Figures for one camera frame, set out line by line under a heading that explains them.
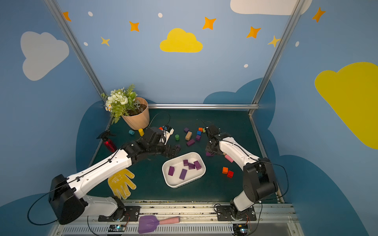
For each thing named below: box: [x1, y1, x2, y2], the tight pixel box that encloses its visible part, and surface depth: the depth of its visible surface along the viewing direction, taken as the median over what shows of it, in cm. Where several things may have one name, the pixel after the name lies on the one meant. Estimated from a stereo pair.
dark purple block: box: [188, 162, 196, 170], surface depth 92 cm
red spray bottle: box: [96, 130, 118, 153], surface depth 91 cm
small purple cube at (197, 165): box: [193, 160, 202, 171], surface depth 93 cm
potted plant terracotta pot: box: [101, 84, 151, 131], surface depth 92 cm
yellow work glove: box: [107, 168, 137, 200], surface depth 84 cm
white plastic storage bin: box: [161, 151, 207, 189], surface depth 91 cm
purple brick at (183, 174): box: [179, 168, 188, 181], surface depth 90 cm
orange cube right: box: [221, 166, 229, 175], surface depth 90 cm
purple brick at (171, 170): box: [167, 166, 176, 177], surface depth 90 cm
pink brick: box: [224, 154, 234, 164], surface depth 97 cm
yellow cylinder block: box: [138, 128, 145, 137], surface depth 106 cm
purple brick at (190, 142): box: [186, 138, 196, 147], surface depth 106 cm
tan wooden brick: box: [185, 131, 193, 141], surface depth 106 cm
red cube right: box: [226, 170, 234, 179], surface depth 88 cm
